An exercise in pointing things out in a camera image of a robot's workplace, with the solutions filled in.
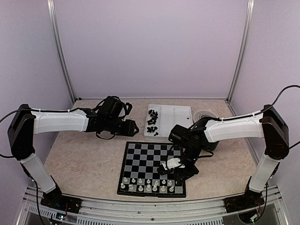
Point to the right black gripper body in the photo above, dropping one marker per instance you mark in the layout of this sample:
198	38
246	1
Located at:
193	170

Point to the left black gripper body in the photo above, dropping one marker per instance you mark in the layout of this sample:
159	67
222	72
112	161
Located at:
125	131

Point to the white plastic divided tray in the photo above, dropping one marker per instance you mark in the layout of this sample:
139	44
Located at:
168	117

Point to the white chess rook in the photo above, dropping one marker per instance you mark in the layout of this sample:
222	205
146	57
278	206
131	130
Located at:
154	188

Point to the black and silver chessboard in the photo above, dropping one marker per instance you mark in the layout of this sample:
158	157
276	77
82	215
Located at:
140	161

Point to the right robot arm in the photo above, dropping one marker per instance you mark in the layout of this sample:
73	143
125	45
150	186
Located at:
206	133

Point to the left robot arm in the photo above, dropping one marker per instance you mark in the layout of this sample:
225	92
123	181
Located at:
109	115

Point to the dark green mug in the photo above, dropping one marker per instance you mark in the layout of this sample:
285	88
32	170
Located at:
210	146

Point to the white plate with rings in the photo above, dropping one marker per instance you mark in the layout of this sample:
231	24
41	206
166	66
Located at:
199	113

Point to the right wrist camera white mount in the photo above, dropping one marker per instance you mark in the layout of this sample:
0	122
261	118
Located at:
168	166

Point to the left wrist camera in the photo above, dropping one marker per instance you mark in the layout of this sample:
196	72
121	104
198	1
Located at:
127	109

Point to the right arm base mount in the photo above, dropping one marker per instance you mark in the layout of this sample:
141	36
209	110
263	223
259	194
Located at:
238	203

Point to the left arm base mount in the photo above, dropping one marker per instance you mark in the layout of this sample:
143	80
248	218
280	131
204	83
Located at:
63	203

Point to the left aluminium frame post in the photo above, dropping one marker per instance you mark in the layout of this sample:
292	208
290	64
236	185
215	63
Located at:
59	49

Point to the aluminium frame post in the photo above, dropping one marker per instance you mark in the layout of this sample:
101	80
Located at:
59	49
242	50

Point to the right aluminium frame post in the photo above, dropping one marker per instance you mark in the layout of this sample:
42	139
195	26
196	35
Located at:
242	50

